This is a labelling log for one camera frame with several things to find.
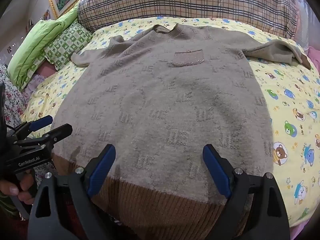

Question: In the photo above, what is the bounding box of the taupe knit sweater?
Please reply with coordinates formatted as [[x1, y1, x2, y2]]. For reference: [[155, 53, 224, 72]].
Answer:
[[53, 24, 304, 239]]

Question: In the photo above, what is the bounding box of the left hand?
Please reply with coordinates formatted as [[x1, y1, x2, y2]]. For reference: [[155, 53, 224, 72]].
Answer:
[[1, 170, 34, 205]]

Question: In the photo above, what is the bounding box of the floral fabric bedding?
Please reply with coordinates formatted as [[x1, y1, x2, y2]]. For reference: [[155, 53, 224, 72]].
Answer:
[[0, 64, 26, 127]]

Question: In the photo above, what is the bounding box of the pink cloth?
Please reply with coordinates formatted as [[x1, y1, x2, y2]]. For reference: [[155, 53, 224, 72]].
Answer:
[[36, 60, 56, 78]]

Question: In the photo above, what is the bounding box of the bright green pillow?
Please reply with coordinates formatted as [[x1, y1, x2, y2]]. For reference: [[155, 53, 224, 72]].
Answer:
[[7, 6, 77, 90]]

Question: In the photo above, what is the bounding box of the green patterned pillow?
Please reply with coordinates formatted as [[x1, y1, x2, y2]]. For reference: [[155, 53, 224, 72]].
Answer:
[[42, 20, 93, 71]]

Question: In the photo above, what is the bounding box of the yellow cartoon bear bedsheet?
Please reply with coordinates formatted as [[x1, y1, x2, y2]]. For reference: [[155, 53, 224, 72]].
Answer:
[[20, 16, 320, 228]]

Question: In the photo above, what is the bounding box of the plaid brown quilt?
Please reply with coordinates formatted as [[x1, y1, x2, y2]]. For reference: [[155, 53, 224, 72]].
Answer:
[[78, 0, 298, 38]]

